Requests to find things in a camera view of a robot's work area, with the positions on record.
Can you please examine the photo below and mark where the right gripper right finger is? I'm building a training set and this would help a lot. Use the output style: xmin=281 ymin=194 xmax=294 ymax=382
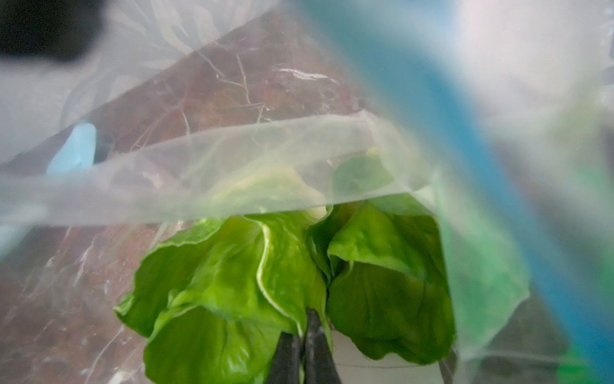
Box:
xmin=304 ymin=308 xmax=342 ymax=384

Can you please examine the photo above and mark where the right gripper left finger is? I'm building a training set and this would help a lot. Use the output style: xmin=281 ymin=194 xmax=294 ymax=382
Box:
xmin=265 ymin=332 xmax=302 ymax=384

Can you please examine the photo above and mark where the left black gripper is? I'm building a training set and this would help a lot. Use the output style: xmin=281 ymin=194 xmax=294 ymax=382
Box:
xmin=1 ymin=0 xmax=108 ymax=62

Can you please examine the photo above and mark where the chinese cabbage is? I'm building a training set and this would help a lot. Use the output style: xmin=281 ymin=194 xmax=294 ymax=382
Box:
xmin=114 ymin=206 xmax=330 ymax=383
xmin=306 ymin=193 xmax=456 ymax=365

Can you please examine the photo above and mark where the clear zip-top bag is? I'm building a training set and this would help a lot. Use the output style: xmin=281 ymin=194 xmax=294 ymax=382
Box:
xmin=1 ymin=1 xmax=613 ymax=383

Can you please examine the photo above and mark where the light blue scraper tool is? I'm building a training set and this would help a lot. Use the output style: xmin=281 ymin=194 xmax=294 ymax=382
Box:
xmin=46 ymin=123 xmax=97 ymax=175

